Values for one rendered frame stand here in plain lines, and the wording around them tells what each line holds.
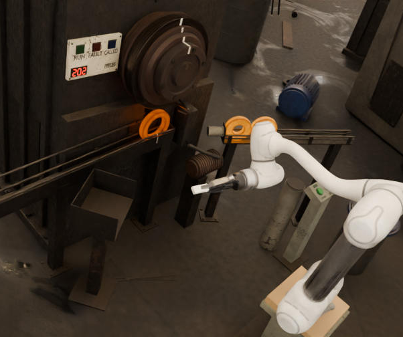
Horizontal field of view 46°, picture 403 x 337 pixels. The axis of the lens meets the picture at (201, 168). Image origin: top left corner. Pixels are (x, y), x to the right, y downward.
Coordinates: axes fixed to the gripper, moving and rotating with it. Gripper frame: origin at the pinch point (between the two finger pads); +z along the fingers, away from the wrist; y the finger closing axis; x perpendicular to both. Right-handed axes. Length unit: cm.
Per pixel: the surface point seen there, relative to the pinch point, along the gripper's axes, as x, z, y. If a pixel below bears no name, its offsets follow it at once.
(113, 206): 13.4, 25.1, 36.0
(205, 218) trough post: 18, -54, 104
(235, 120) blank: 49, -57, 35
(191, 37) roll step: 68, -17, -12
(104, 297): -16, 27, 88
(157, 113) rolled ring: 55, -9, 28
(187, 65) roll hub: 58, -14, -5
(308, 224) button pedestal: -15, -90, 55
